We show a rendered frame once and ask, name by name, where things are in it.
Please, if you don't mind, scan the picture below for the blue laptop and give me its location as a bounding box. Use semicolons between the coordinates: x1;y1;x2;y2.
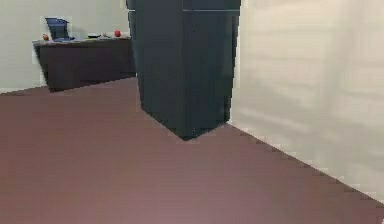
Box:
44;17;76;43

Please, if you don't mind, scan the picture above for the dark grey fridge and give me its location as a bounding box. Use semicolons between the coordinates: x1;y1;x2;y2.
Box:
125;0;242;142

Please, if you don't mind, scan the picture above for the dark brown kitchen counter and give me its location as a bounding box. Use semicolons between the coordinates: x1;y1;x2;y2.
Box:
32;35;137;94

